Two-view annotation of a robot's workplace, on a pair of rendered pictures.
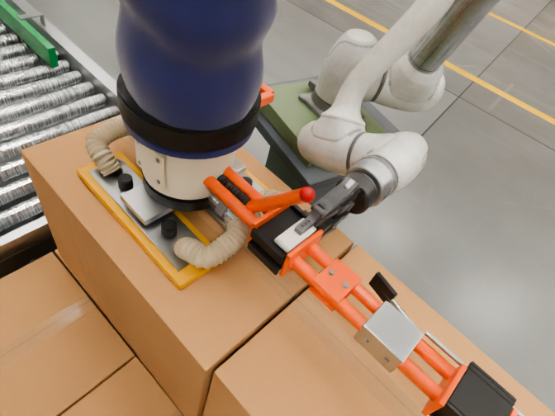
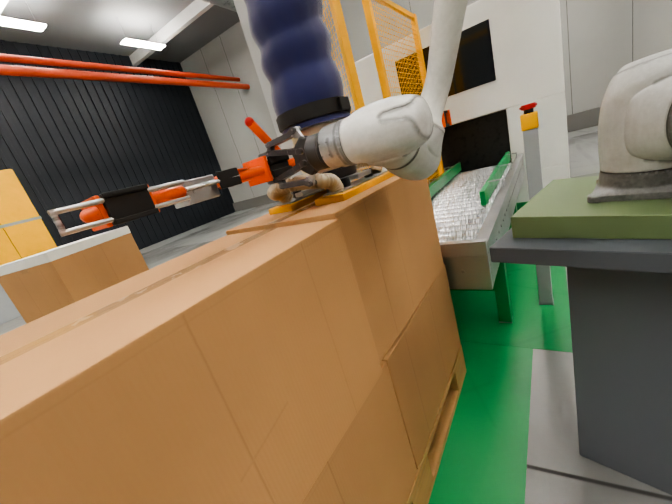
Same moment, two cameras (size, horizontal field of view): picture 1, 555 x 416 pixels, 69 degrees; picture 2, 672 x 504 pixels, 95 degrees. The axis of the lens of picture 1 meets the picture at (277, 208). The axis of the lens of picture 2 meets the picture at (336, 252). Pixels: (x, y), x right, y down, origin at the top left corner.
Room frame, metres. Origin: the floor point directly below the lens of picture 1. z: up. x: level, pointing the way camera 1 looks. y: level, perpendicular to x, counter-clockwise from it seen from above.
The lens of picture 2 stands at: (0.62, -0.82, 1.07)
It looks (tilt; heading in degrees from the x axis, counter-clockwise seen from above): 17 degrees down; 98
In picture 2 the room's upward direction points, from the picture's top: 17 degrees counter-clockwise
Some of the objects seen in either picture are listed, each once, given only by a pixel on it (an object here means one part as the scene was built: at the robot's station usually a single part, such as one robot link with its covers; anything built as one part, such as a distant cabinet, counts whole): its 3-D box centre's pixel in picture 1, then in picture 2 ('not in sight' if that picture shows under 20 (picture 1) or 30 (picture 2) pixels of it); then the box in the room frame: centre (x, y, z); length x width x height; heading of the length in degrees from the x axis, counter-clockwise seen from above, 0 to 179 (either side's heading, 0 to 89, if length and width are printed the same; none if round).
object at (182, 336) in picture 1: (186, 249); (351, 251); (0.53, 0.18, 0.75); 0.60 x 0.40 x 0.40; 59
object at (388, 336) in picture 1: (387, 335); (194, 191); (0.29, -0.21, 1.08); 0.07 x 0.07 x 0.04; 59
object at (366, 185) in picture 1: (347, 199); (312, 154); (0.53, -0.12, 1.08); 0.09 x 0.07 x 0.08; 150
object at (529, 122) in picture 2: not in sight; (538, 216); (1.44, 0.77, 0.50); 0.07 x 0.07 x 1.00; 60
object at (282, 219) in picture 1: (284, 237); (268, 168); (0.40, -0.03, 1.08); 0.10 x 0.08 x 0.06; 149
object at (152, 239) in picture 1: (146, 209); (311, 192); (0.45, 0.24, 0.97); 0.34 x 0.10 x 0.05; 59
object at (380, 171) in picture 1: (368, 182); (339, 145); (0.60, -0.15, 1.08); 0.09 x 0.06 x 0.09; 60
